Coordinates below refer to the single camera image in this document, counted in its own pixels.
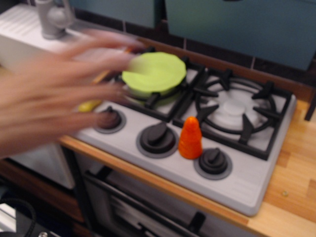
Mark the right black burner grate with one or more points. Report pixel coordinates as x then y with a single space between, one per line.
239 113

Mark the black burner grate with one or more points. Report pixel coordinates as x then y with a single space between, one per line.
239 113
161 105

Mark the left black burner grate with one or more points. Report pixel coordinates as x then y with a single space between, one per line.
161 105

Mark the black oven door handle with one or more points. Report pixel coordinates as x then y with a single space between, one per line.
191 230

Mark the middle black stove knob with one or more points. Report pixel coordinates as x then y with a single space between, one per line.
157 141

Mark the blurred human hand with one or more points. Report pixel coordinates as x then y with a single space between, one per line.
38 99

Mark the orange toy carrot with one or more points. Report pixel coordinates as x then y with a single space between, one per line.
190 144

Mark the yellow handled toy knife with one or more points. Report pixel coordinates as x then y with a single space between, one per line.
89 106

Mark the white toy sink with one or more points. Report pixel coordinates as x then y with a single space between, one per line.
21 38

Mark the black stove knob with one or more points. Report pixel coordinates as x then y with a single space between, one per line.
213 164
112 121
157 141

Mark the green plate lid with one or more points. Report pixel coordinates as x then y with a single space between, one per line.
154 72

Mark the grey toy stove top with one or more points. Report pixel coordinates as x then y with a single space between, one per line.
243 190

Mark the right black stove knob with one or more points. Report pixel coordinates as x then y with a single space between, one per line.
213 164

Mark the grey toy faucet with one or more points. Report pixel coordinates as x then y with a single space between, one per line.
55 17

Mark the left black stove knob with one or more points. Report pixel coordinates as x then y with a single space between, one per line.
112 121

